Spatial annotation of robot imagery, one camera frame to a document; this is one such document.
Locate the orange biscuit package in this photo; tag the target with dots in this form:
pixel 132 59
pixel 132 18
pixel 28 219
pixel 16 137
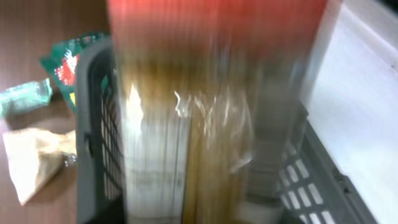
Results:
pixel 208 93

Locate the green Nescafe coffee bag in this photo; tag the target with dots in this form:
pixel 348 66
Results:
pixel 61 62

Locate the grey plastic basket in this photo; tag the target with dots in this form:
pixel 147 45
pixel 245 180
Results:
pixel 311 188

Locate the small teal snack packet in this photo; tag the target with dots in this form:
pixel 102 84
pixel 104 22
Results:
pixel 25 97

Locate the beige paper pouch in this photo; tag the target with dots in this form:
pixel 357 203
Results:
pixel 35 156

